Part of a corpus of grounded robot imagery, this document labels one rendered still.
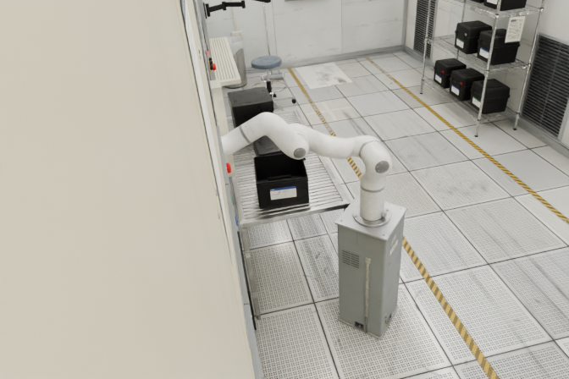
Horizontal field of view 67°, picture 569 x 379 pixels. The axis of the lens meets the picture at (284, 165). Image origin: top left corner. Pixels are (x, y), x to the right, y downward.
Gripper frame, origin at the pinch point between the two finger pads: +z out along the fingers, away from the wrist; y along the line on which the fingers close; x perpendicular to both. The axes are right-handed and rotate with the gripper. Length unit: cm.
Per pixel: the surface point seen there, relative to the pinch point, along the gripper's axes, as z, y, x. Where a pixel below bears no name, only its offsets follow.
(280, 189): -65, 13, -34
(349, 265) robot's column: -90, -16, -73
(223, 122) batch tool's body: -44, 37, 0
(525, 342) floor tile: -175, -60, -123
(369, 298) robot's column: -98, -25, -92
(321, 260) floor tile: -95, 41, -121
